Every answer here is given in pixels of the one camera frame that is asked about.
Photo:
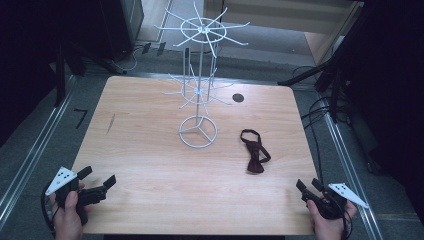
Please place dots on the person's right hand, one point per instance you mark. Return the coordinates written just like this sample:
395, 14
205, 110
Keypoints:
328, 228

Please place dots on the dark red bow tie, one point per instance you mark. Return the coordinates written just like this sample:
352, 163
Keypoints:
256, 163

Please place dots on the black metal stand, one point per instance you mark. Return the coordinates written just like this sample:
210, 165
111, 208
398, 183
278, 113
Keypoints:
310, 74
60, 76

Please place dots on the metal floor rail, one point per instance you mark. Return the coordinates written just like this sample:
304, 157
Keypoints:
346, 166
31, 151

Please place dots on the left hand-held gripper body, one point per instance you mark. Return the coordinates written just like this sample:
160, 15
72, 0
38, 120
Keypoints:
61, 180

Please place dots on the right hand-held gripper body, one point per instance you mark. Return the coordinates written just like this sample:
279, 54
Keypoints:
346, 193

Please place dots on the person's left hand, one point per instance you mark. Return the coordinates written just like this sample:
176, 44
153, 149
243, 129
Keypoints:
68, 215

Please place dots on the dark cabinet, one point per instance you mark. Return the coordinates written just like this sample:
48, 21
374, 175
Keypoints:
130, 20

